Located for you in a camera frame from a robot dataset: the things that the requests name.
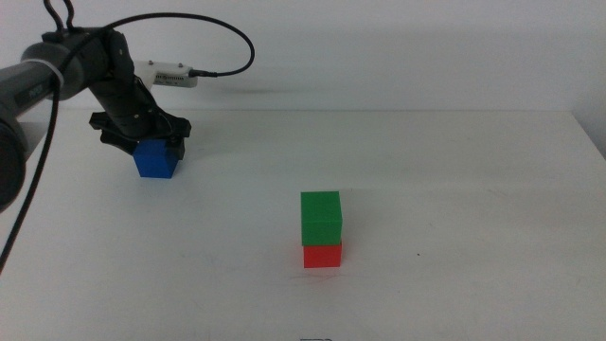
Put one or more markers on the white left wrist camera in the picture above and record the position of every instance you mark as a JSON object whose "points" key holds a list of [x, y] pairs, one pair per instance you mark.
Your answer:
{"points": [[165, 76]]}

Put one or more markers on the red cube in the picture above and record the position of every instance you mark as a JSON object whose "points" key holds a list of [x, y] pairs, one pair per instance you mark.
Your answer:
{"points": [[322, 256]]}

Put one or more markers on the green cube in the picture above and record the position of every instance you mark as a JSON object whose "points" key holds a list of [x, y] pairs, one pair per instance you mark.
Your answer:
{"points": [[322, 218]]}

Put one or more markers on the blue cube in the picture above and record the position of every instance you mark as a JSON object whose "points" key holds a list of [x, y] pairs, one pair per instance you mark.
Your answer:
{"points": [[154, 163]]}

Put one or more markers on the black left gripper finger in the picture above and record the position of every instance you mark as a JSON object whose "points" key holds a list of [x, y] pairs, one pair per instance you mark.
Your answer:
{"points": [[175, 148], [125, 147]]}

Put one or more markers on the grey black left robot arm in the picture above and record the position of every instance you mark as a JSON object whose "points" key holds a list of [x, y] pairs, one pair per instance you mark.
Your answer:
{"points": [[28, 90]]}

